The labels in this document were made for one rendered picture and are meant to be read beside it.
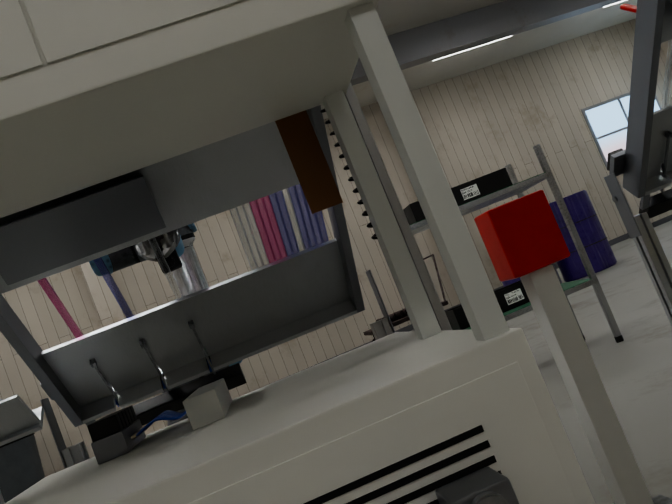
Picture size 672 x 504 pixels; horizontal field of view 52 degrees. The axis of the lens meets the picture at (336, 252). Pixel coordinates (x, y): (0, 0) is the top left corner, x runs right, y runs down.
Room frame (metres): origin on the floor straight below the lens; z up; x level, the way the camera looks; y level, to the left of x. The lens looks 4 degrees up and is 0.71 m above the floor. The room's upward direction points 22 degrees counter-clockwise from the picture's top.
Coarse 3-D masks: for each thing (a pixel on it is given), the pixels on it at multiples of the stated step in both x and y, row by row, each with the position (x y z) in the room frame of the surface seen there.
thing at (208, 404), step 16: (368, 272) 1.63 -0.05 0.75; (208, 384) 1.24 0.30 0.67; (224, 384) 1.22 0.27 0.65; (48, 400) 1.54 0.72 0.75; (192, 400) 1.00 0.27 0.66; (208, 400) 1.01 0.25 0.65; (224, 400) 1.10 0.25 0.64; (48, 416) 1.51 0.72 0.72; (112, 416) 1.07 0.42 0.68; (128, 416) 1.15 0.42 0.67; (160, 416) 1.10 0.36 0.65; (176, 416) 1.09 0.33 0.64; (192, 416) 1.00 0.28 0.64; (208, 416) 1.01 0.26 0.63; (224, 416) 1.01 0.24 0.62; (96, 432) 1.07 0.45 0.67; (112, 432) 1.07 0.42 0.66; (128, 432) 1.10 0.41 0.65; (144, 432) 1.22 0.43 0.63; (64, 448) 1.53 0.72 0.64; (96, 448) 1.06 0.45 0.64; (112, 448) 1.06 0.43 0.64; (128, 448) 1.07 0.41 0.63; (64, 464) 1.50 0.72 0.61
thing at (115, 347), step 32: (288, 256) 1.50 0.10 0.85; (320, 256) 1.52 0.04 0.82; (224, 288) 1.48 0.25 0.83; (256, 288) 1.51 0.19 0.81; (288, 288) 1.55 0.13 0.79; (320, 288) 1.58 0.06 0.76; (128, 320) 1.44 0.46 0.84; (160, 320) 1.47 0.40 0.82; (192, 320) 1.50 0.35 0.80; (224, 320) 1.54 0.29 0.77; (256, 320) 1.57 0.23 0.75; (288, 320) 1.61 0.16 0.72; (64, 352) 1.43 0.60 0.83; (96, 352) 1.46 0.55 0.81; (128, 352) 1.49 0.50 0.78; (160, 352) 1.53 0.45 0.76; (192, 352) 1.56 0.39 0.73; (64, 384) 1.49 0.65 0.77; (96, 384) 1.52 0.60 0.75; (128, 384) 1.56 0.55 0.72
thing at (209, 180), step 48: (240, 144) 1.26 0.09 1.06; (96, 192) 1.18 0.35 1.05; (144, 192) 1.21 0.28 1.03; (192, 192) 1.29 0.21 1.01; (240, 192) 1.33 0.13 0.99; (0, 240) 1.17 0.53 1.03; (48, 240) 1.20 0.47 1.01; (96, 240) 1.24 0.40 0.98; (144, 240) 1.32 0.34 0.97; (0, 288) 1.27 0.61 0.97
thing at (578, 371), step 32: (480, 224) 1.56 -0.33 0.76; (512, 224) 1.50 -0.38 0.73; (544, 224) 1.51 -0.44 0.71; (512, 256) 1.49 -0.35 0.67; (544, 256) 1.50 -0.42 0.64; (544, 288) 1.52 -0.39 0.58; (544, 320) 1.54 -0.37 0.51; (576, 352) 1.52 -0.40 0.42; (576, 384) 1.52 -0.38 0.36; (608, 416) 1.52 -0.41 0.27; (608, 448) 1.52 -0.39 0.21; (608, 480) 1.55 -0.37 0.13; (640, 480) 1.52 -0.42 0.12
